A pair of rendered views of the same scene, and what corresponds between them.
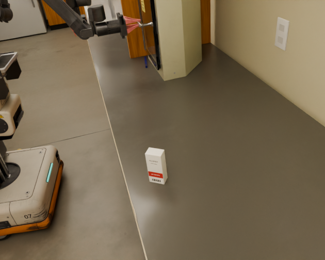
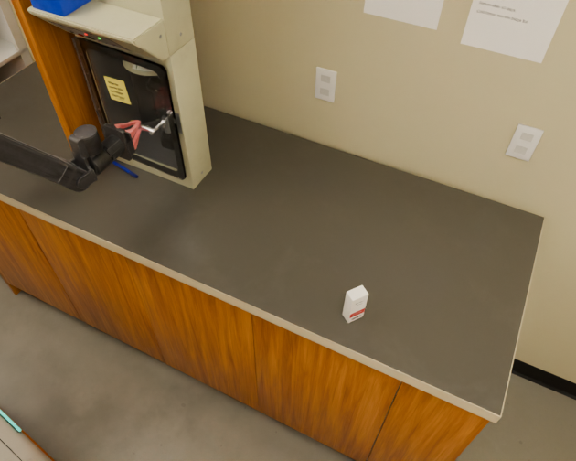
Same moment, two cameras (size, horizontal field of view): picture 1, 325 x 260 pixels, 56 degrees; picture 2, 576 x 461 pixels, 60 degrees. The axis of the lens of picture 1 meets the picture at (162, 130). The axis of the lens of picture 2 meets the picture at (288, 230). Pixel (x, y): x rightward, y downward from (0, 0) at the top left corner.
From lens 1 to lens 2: 0.94 m
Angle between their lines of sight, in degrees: 41
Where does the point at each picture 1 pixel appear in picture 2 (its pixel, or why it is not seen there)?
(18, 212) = not seen: outside the picture
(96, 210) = (112, 410)
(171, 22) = (193, 112)
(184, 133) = (310, 249)
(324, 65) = (395, 115)
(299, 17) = (352, 69)
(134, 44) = not seen: hidden behind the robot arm
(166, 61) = (194, 163)
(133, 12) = (73, 99)
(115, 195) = (116, 371)
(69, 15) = (54, 166)
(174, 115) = (272, 233)
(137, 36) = not seen: hidden behind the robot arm
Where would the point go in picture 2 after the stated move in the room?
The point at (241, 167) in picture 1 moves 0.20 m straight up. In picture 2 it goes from (399, 255) to (412, 209)
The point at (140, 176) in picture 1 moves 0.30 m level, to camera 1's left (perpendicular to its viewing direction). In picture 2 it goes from (334, 325) to (258, 413)
